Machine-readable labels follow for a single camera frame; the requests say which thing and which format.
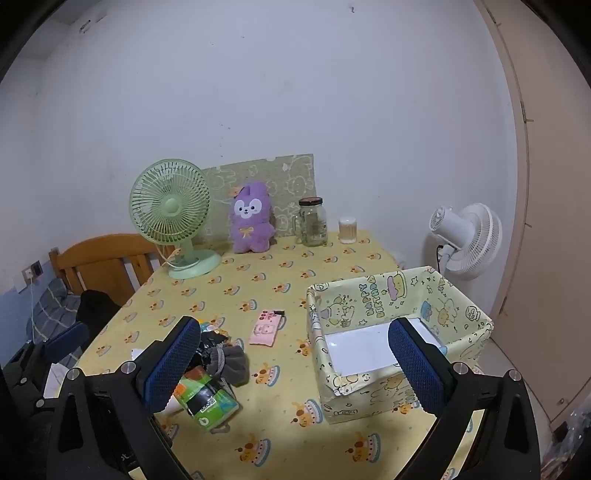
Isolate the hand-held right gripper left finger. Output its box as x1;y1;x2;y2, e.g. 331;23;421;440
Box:
46;316;201;480

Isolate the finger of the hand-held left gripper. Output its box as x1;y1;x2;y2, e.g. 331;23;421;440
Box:
4;322;89;411

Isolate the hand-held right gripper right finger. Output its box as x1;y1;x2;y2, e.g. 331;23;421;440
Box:
388;316;543;480

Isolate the green tissue pack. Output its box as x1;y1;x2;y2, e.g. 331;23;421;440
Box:
173;367;241;433

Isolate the grey plaid bedding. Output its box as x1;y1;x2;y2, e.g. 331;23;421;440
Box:
28;277;85;343

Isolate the white cloth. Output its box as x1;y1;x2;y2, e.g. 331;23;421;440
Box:
45;364;71;395

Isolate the black cloth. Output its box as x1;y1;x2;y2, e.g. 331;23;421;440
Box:
76;290;134;343

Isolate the white paper sheet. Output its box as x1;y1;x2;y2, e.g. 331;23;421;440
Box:
323;318;448;377

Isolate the pink packet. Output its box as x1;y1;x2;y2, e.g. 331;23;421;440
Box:
249;310;286;347

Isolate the yellow cartoon tablecloth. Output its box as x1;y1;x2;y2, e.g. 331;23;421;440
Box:
74;229;485;480

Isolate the white standing fan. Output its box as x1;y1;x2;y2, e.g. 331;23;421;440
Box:
428;203;503;281

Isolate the green desk fan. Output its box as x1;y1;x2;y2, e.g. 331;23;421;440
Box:
129;159;222;280

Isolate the purple plush toy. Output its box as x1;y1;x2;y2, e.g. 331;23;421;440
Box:
229;181;277;254

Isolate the clear plastic bag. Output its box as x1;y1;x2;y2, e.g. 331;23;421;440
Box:
549;406;591;464

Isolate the glass jar with dark lid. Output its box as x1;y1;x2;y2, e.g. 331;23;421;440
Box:
294;197;328;247

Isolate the beige wardrobe door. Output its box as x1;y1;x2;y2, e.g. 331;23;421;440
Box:
475;0;591;425

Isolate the beige printed board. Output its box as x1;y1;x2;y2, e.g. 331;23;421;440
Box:
196;154;317;245

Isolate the white charging cable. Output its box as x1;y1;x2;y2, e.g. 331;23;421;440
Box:
27;277;37;343

